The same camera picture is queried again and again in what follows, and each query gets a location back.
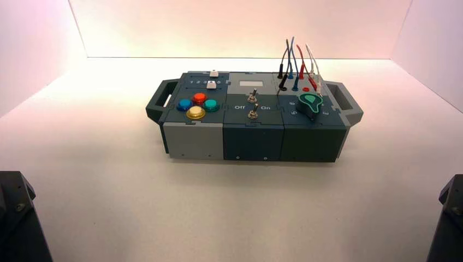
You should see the yellow push button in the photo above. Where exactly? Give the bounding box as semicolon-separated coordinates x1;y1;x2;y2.
186;105;206;121

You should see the blue banana plug cable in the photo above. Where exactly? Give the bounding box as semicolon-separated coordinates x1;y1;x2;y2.
288;36;300;92

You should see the red banana plug cable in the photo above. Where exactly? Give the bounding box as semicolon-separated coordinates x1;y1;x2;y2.
296;44;318;92

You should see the teal rotary knob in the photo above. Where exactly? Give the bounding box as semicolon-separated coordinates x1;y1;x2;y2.
296;93;324;122

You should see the dark teal control box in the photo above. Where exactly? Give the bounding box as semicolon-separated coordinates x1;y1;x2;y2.
145;69;364;163

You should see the white banana plug cable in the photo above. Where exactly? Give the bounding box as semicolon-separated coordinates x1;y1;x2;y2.
305;44;323;97

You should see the black banana plug cable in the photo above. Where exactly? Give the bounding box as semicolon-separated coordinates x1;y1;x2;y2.
277;39;291;92

